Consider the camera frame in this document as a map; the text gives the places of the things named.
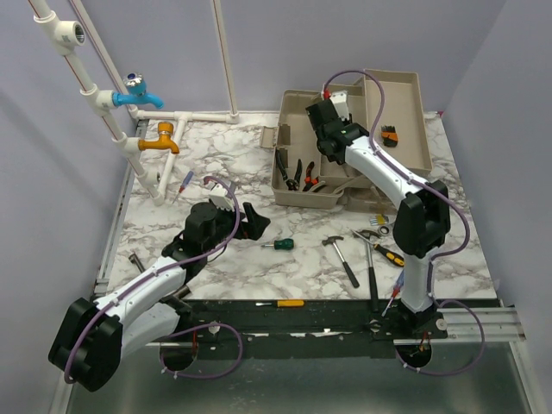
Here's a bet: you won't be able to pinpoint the blue red screwdriver right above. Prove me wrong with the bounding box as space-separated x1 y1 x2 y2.
381 270 405 317

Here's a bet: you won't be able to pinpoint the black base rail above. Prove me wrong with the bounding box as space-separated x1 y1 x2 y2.
134 299 511 366

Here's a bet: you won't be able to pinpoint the orange handle screwdriver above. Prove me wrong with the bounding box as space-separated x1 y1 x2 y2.
255 299 305 308

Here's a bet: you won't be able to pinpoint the yellow black screwdriver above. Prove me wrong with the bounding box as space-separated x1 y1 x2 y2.
352 229 405 267

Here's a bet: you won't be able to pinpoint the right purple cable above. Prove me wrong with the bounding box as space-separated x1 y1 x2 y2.
322 69 486 376

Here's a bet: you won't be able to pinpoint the blue red screwdriver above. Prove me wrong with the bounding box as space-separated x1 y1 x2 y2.
172 171 194 204
381 270 405 317

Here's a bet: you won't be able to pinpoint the silver ratchet wrench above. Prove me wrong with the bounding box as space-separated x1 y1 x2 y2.
378 223 394 236

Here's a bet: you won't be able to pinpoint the orange hex key set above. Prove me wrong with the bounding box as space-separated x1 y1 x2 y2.
380 125 398 147

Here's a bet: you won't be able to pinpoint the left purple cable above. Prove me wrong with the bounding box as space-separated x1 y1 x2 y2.
63 174 245 385

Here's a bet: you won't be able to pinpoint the white pvc pipe frame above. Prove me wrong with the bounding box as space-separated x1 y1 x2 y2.
29 1 240 206

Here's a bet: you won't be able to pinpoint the small claw hammer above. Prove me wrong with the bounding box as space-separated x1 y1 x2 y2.
322 235 360 289

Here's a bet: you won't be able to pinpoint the green stubby screwdriver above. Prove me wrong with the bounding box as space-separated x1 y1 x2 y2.
261 238 294 251

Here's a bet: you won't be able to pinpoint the red black pliers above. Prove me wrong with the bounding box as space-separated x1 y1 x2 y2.
303 161 326 192

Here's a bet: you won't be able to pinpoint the beige translucent tool box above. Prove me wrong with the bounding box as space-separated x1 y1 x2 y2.
266 70 433 214

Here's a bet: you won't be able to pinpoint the blue red screwdriver left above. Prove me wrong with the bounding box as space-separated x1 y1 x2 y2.
172 171 194 204

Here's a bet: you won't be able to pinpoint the orange water tap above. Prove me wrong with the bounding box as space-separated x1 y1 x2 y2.
138 122 179 154

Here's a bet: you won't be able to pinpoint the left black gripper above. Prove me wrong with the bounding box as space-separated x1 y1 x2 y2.
204 201 270 254

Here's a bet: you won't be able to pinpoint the black handle long hammer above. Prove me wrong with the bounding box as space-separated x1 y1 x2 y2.
353 230 380 314

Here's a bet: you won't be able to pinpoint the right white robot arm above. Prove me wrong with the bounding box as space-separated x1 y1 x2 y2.
305 99 450 338

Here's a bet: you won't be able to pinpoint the purple cable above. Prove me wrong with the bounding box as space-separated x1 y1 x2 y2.
63 174 245 385
322 69 486 376

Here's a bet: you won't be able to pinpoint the metal socket wrench bar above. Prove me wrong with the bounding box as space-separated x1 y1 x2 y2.
128 253 146 273

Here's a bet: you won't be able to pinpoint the blue water tap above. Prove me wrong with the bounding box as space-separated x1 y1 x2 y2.
111 72 164 110

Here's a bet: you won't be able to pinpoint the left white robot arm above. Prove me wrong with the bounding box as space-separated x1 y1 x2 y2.
48 202 271 392

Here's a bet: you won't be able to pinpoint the grey wire stripper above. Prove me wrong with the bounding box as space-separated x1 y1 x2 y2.
275 147 304 191

